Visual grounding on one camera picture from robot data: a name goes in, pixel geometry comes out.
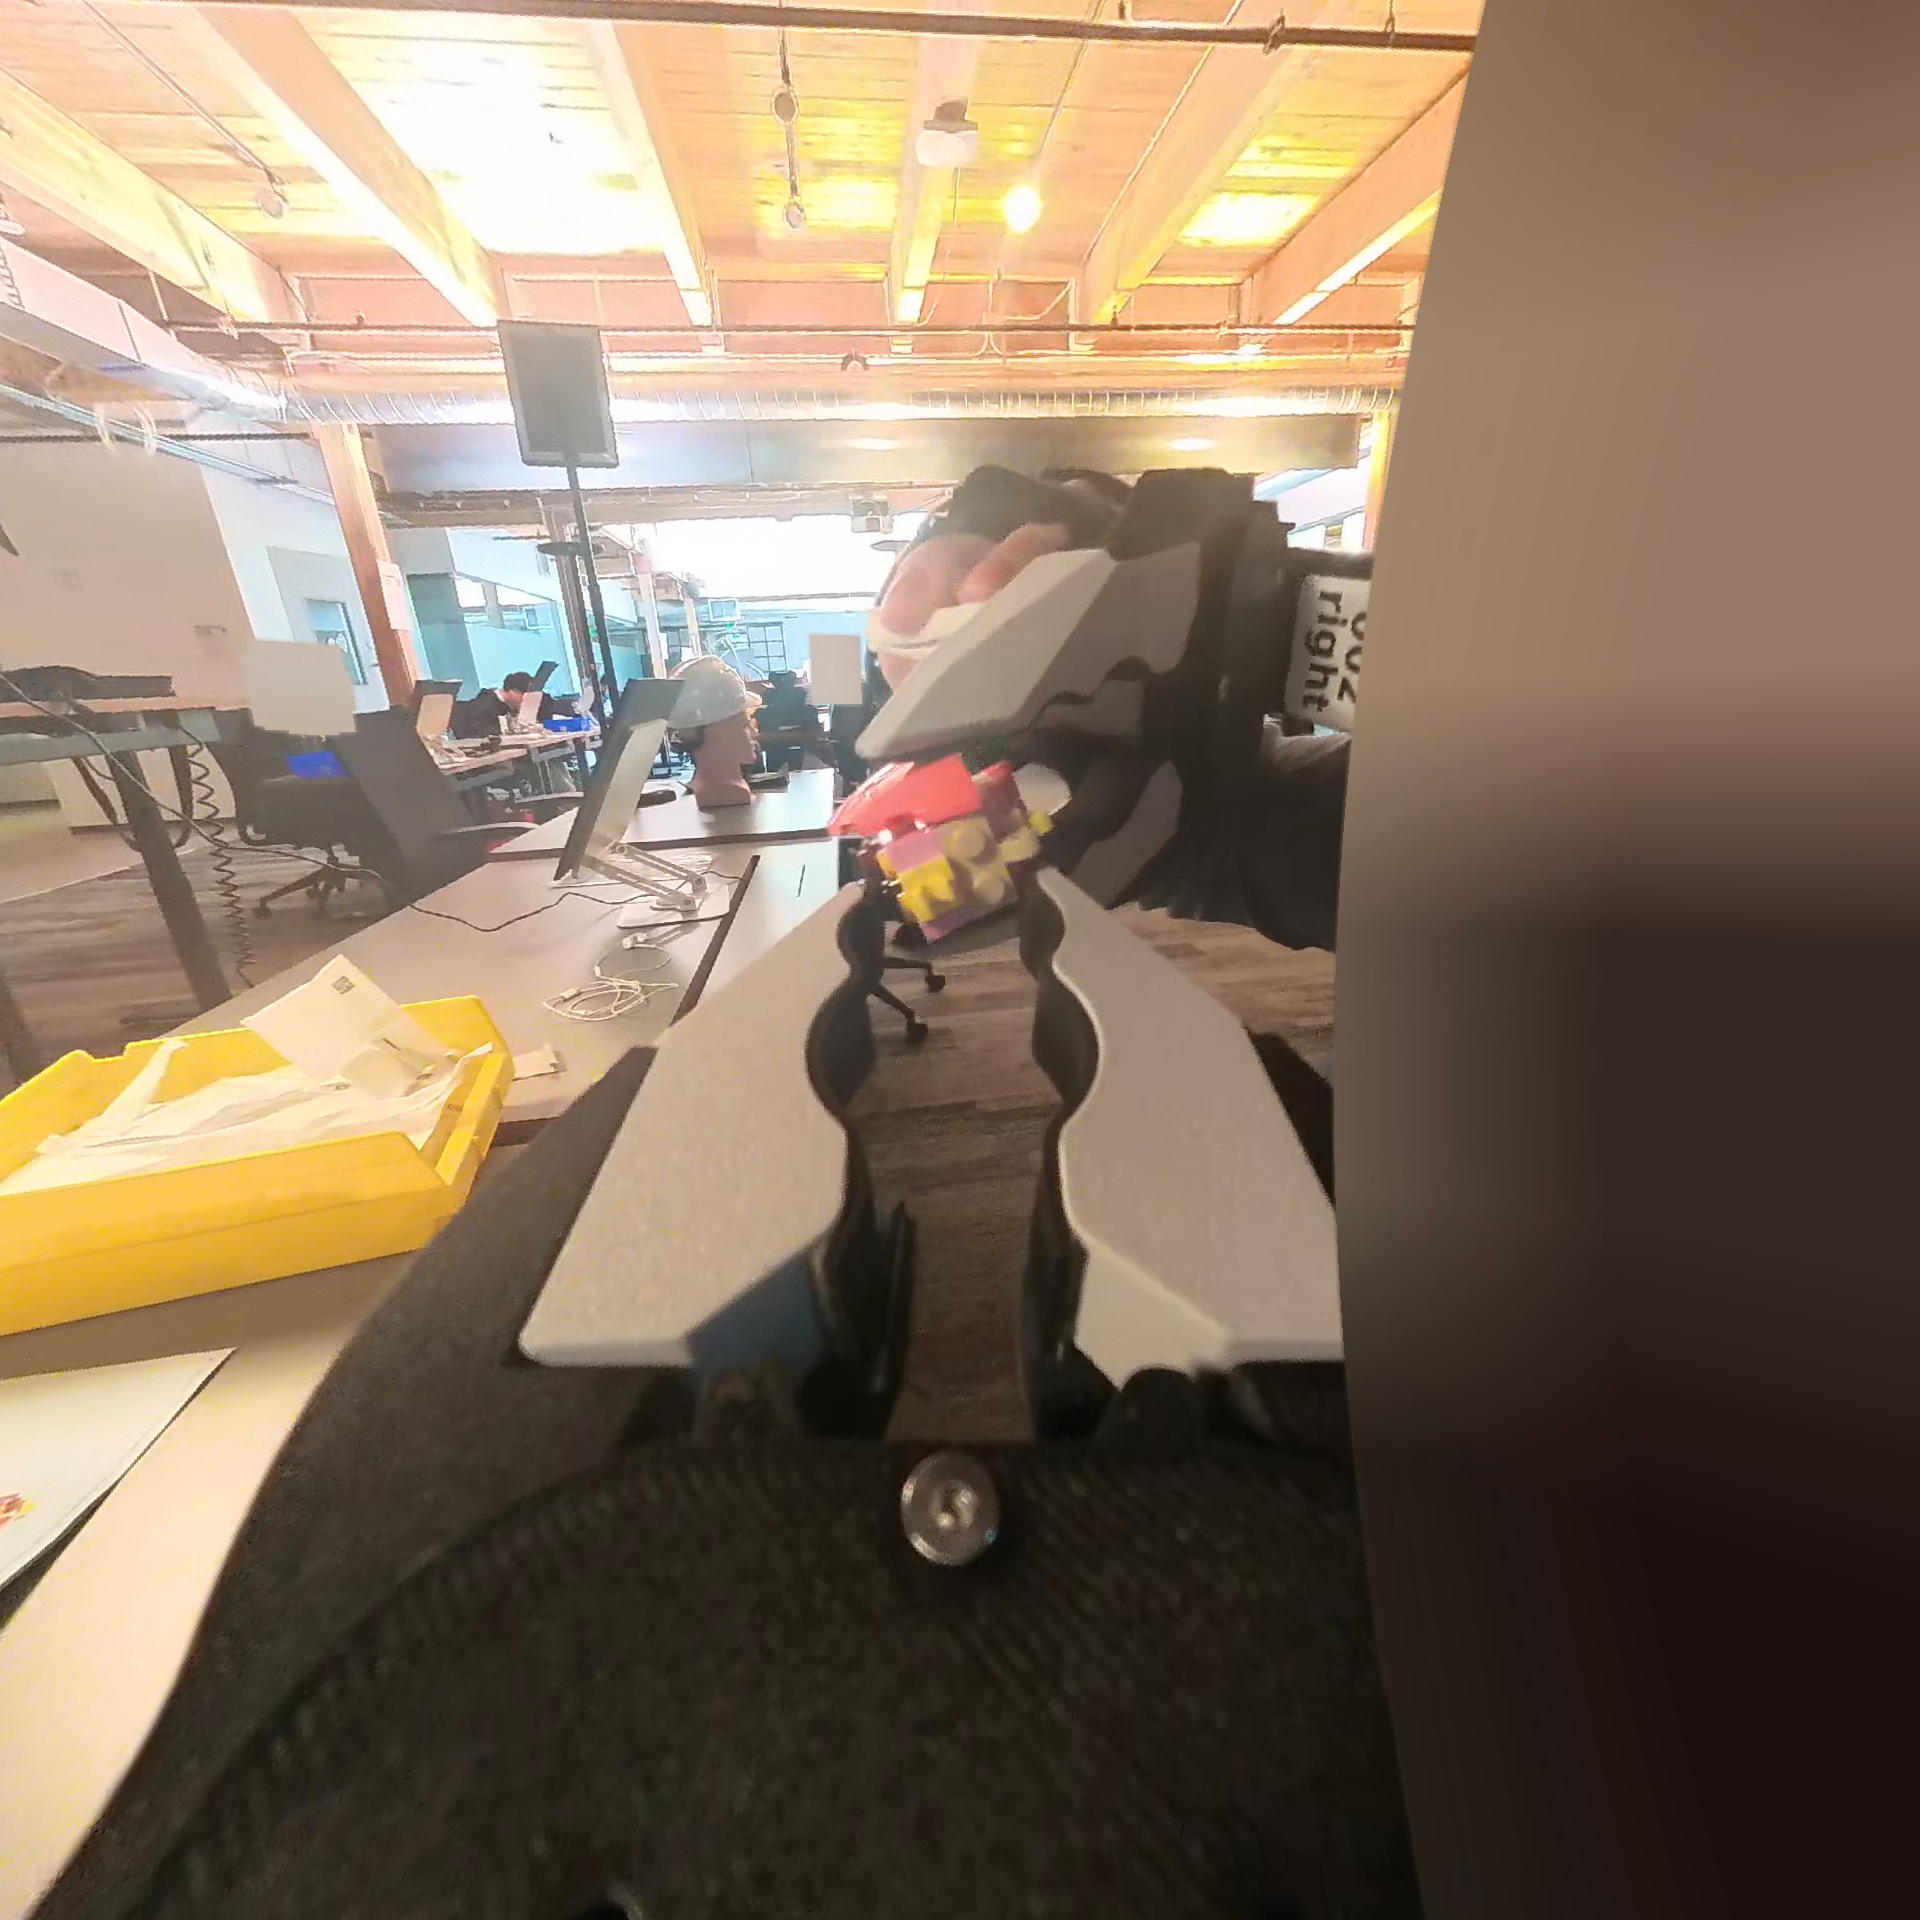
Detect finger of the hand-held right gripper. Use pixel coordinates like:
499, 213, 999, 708
857, 540, 1205, 766
1053, 742, 1205, 919

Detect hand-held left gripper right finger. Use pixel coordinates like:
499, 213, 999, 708
1021, 868, 1347, 1390

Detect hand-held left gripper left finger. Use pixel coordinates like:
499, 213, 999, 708
519, 887, 919, 1378

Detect colourful toy brick model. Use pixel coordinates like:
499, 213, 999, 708
828, 755, 1062, 944

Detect person's right hand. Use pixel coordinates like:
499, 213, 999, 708
875, 522, 1117, 666

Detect black swivel chair base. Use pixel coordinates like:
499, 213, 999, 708
867, 919, 952, 1048

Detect mannequin head with hard hat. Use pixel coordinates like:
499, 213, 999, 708
669, 652, 770, 813

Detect laptop on clear stand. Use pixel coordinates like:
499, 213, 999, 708
551, 676, 716, 921

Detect dark grey panel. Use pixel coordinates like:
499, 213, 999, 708
1334, 0, 1920, 1920

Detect white paper card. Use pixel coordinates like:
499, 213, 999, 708
242, 954, 405, 1087

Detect yellow plastic tray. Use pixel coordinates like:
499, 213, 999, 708
0, 998, 516, 1340

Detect black office chair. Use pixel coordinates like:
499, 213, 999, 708
236, 703, 541, 921

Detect clear plastic bags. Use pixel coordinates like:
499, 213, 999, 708
0, 1035, 499, 1197

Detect black speaker on pole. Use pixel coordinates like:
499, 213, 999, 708
494, 320, 621, 708

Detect printed instruction sheet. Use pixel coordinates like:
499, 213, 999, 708
0, 1347, 236, 1595

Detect standing desk with dark legs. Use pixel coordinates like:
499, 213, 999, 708
0, 664, 255, 1083

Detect white earphone cable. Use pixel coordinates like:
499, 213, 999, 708
541, 929, 692, 1026

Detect black coiled cable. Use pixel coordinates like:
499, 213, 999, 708
181, 732, 255, 951

